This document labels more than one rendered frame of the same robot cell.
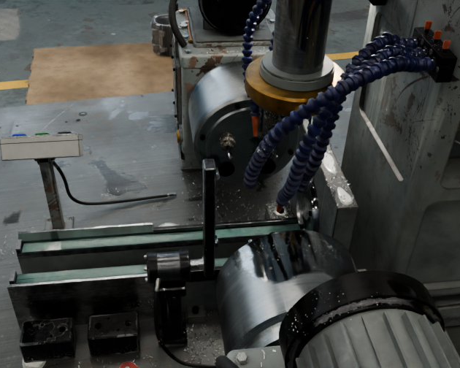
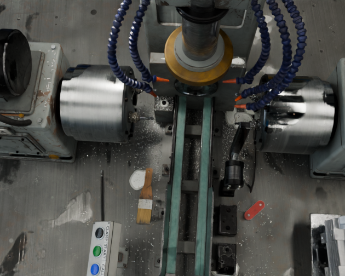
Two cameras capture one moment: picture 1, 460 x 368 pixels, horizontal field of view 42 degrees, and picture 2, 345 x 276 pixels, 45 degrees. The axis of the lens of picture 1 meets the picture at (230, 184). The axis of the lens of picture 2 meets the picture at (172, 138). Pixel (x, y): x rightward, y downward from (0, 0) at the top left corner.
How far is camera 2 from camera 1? 1.07 m
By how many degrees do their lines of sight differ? 48
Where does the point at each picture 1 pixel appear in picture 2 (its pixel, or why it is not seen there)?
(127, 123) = not seen: outside the picture
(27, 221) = not seen: outside the picture
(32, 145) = (111, 257)
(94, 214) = not seen: hidden behind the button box
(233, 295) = (292, 138)
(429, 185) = not seen: hidden behind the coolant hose
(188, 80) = (53, 130)
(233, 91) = (111, 98)
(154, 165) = (61, 182)
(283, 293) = (313, 111)
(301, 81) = (222, 50)
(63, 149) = (116, 234)
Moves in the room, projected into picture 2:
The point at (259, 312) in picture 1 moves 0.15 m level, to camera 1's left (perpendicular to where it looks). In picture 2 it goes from (317, 126) to (311, 175)
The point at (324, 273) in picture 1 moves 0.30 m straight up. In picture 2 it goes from (302, 88) to (338, 31)
